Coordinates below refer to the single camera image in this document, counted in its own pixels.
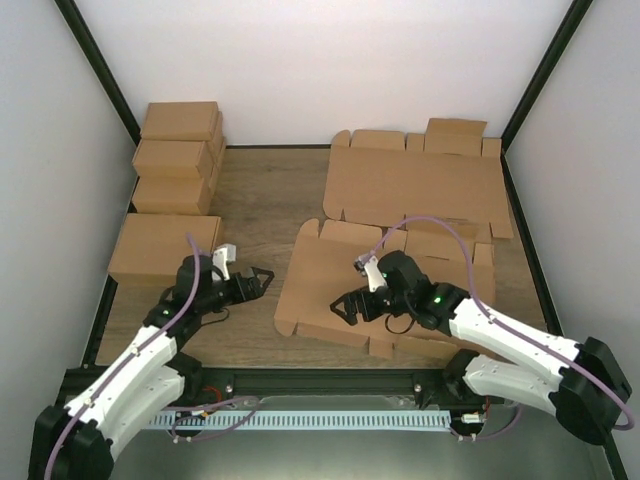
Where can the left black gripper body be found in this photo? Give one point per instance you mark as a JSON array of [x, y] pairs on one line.
[[237, 296]]

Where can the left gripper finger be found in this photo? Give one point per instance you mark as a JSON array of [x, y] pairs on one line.
[[258, 273], [255, 289]]

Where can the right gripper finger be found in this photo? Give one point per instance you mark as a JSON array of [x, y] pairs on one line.
[[347, 310], [348, 300]]

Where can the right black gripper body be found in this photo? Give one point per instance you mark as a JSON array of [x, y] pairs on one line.
[[372, 312]]

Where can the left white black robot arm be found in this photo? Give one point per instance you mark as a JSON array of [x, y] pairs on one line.
[[83, 438]]

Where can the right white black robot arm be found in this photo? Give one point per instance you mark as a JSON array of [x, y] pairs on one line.
[[581, 384]]

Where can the large front folded cardboard box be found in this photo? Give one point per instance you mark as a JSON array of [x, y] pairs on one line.
[[151, 247]]

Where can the stack of flat cardboard blanks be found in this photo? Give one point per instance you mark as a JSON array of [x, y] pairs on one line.
[[451, 171]]

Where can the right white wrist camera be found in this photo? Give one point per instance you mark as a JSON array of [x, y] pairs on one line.
[[367, 266]]

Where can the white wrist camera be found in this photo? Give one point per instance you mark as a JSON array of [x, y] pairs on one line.
[[221, 258], [367, 266]]

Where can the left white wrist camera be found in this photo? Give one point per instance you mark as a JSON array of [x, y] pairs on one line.
[[221, 258]]

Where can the black aluminium frame rail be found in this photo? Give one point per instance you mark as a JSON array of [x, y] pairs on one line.
[[424, 386]]

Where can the light blue slotted cable duct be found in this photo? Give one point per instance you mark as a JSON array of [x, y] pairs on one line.
[[401, 420]]

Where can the left black corner post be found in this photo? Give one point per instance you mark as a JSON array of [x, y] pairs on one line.
[[91, 50]]

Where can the black corner post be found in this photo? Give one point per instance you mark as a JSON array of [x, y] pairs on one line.
[[91, 50], [568, 26]]

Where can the right black corner post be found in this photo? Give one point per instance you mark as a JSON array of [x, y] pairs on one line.
[[568, 26]]

